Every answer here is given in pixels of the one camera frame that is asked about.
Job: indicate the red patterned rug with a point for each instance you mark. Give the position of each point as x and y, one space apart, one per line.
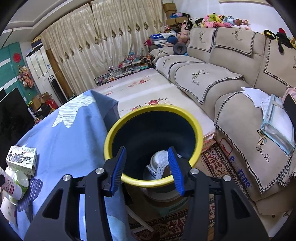
167 215

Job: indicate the clear plastic document pouch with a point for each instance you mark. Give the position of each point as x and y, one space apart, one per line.
276 124

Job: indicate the large black television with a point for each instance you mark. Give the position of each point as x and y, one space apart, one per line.
16 121

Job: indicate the cream patterned curtains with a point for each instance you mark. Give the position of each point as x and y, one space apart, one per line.
98 35

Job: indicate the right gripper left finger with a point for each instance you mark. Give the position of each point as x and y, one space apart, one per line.
58 217

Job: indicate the beige embroidered sofa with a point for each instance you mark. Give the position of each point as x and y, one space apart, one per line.
220 65

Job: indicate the white blue toothpaste tube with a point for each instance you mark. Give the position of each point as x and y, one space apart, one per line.
158 167

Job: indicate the black yellow plush toy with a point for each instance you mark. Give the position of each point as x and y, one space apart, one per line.
281 39

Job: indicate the low shelf of clutter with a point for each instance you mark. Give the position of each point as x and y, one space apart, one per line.
126 68

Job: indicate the artificial flower bouquet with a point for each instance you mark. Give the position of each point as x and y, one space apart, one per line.
25 77

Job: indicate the pile of plush toys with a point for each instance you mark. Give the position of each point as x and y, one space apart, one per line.
170 38

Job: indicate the cardboard boxes stack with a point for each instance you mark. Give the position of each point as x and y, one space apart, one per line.
173 17

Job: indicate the white Co-Q10 bottle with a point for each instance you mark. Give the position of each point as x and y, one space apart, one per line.
10 186

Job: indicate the white papers on sofa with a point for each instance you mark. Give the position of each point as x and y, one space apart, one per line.
259 98

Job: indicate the green white tissue pack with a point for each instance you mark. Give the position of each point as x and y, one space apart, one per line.
20 178

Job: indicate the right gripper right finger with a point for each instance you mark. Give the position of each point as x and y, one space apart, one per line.
234 216

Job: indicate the blue patterned tablecloth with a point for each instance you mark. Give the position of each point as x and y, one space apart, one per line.
68 141

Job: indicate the yellow rimmed black trash bin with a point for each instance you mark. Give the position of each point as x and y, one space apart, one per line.
150 129

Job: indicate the black tower fan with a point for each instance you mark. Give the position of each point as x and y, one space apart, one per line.
57 89

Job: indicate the floral green tea box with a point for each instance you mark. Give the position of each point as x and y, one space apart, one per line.
23 159

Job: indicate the white paper cup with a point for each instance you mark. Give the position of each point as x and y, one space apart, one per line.
8 209

